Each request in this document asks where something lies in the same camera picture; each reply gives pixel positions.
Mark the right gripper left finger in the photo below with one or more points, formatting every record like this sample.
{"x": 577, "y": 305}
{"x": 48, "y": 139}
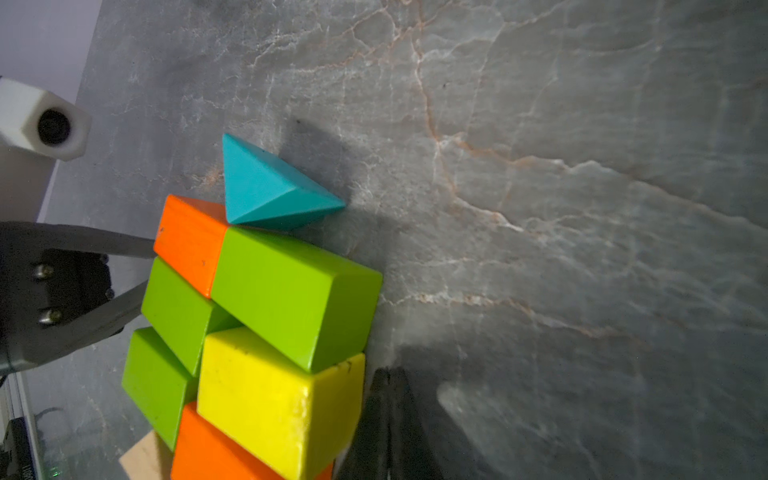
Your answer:
{"x": 368, "y": 454}

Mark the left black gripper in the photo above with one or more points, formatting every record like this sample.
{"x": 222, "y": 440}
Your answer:
{"x": 56, "y": 290}

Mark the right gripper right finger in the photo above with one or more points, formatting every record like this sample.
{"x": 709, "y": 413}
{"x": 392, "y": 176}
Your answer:
{"x": 410, "y": 453}

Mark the yellow block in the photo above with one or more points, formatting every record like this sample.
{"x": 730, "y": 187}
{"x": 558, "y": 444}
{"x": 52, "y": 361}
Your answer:
{"x": 293, "y": 421}

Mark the green block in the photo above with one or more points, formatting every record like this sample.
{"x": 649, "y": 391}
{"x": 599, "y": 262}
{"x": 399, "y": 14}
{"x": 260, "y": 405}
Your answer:
{"x": 182, "y": 316}
{"x": 312, "y": 305}
{"x": 158, "y": 383}

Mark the orange block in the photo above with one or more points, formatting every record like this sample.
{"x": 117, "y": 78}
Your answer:
{"x": 189, "y": 238}
{"x": 204, "y": 452}

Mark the tan wooden triangle block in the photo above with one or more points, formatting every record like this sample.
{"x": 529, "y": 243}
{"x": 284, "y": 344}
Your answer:
{"x": 148, "y": 459}

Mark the teal small block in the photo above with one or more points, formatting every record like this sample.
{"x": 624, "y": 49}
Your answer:
{"x": 263, "y": 191}

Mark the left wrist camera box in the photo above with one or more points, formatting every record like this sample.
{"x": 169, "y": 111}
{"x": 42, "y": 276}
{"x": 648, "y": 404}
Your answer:
{"x": 38, "y": 128}

